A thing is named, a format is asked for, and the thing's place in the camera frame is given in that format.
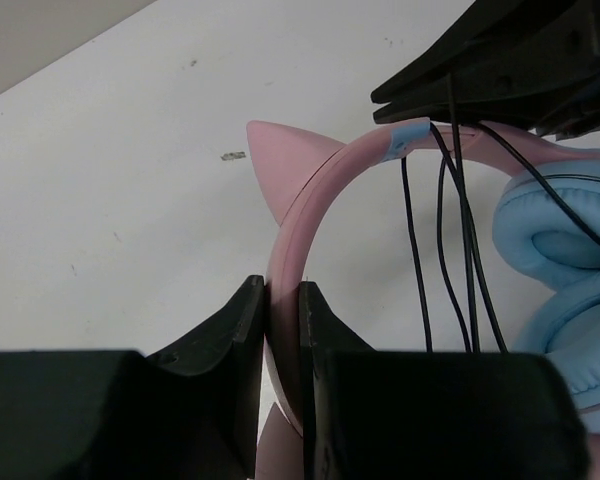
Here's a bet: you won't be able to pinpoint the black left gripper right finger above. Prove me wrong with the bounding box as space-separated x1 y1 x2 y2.
299 282 590 480

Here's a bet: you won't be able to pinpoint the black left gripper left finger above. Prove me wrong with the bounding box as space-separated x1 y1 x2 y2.
0 275 266 479

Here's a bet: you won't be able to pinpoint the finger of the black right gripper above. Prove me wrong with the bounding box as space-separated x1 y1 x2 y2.
372 67 600 140
371 1 600 104

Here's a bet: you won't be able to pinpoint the pink and blue cat-ear headphones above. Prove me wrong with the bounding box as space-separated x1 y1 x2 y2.
247 118 600 479

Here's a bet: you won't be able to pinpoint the thin black headphone cable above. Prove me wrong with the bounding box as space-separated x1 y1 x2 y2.
399 69 600 354

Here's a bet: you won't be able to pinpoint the small beige scrap on table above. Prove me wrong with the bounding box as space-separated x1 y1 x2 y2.
221 151 246 161

